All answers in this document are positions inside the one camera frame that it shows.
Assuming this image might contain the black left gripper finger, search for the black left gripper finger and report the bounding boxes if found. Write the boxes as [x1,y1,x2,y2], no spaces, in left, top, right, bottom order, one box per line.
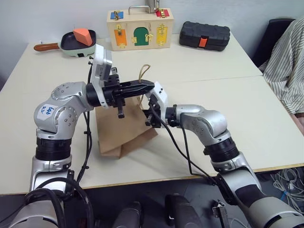
[120,80,156,92]
[120,88,153,99]

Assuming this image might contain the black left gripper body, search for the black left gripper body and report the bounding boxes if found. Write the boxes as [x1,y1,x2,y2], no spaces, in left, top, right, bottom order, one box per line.
[102,74,127,119]

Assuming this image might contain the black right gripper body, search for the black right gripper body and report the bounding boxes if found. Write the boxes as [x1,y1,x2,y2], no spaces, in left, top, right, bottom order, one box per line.
[143,95,165,129]

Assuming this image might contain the brown paper bag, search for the brown paper bag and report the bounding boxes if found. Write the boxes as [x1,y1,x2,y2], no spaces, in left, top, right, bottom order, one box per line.
[95,64,159,159]

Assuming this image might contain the wooden lock box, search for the wooden lock box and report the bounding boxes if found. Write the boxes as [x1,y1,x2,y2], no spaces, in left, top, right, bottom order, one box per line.
[105,5,176,52]

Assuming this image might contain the mint toy frying pan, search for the mint toy frying pan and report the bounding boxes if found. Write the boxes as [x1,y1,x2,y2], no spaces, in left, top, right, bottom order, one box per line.
[33,29,97,58]

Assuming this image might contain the orange wedge block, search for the orange wedge block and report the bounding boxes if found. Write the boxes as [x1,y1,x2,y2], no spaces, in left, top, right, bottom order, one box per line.
[73,28,94,47]

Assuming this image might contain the metal cup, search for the metal cup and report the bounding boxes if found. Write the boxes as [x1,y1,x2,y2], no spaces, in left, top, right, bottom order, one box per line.
[145,0,160,13]

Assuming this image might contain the black plastic tool case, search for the black plastic tool case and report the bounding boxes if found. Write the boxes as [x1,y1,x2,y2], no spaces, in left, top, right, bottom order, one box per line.
[179,21,231,52]

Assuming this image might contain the black rounded shape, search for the black rounded shape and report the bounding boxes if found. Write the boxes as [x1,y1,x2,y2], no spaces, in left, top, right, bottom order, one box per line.
[164,193,203,228]

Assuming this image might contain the dark grey rounded shape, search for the dark grey rounded shape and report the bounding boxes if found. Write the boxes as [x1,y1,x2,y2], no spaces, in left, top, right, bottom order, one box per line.
[112,201,143,228]

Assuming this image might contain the black metal clip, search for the black metal clip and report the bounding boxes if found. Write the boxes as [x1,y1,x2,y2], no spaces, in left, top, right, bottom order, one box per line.
[212,200,230,228]

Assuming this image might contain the black chair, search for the black chair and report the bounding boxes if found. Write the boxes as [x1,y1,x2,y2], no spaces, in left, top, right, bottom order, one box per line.
[251,18,295,68]

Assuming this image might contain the person in striped shirt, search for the person in striped shirt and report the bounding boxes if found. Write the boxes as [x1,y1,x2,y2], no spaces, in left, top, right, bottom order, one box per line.
[258,17,304,134]

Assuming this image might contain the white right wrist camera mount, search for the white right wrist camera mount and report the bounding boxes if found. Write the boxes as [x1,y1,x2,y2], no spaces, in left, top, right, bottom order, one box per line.
[145,81,170,121]

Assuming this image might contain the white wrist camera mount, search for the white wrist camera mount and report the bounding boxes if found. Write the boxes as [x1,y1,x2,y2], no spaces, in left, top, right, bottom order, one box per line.
[145,81,170,121]
[91,44,114,110]

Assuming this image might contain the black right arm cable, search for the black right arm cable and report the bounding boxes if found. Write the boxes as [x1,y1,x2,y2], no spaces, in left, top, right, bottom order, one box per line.
[149,104,218,187]

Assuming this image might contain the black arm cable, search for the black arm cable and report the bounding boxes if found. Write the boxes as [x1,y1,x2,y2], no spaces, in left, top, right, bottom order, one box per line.
[149,104,218,187]
[75,56,95,188]

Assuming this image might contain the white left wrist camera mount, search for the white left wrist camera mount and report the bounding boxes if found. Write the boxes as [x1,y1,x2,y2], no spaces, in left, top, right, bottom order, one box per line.
[91,44,114,110]

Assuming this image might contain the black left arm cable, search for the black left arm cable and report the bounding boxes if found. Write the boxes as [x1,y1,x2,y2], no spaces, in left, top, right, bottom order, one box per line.
[75,56,95,188]

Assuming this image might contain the thick black cable loop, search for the thick black cable loop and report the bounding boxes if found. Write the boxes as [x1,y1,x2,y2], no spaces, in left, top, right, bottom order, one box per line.
[23,177,95,228]

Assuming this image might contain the white cable bundle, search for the white cable bundle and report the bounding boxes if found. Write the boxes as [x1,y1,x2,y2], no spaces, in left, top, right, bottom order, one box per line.
[270,167,304,216]

